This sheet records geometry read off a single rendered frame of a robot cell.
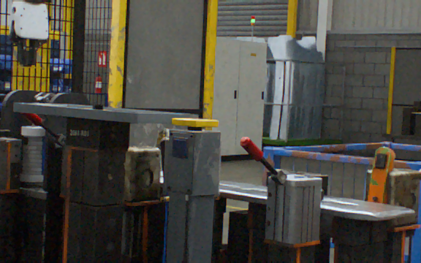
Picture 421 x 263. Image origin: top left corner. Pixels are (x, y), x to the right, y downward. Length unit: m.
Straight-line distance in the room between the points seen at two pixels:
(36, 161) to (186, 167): 0.63
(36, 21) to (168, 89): 3.14
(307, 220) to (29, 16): 1.14
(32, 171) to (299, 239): 0.74
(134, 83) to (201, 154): 3.81
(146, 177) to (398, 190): 0.53
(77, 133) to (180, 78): 3.94
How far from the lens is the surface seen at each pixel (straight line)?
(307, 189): 1.60
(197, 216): 1.53
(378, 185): 1.86
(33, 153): 2.07
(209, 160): 1.53
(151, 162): 1.89
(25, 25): 2.45
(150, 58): 5.41
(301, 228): 1.60
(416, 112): 11.58
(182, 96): 5.67
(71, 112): 1.69
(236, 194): 1.80
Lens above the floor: 1.22
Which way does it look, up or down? 3 degrees down
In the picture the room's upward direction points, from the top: 3 degrees clockwise
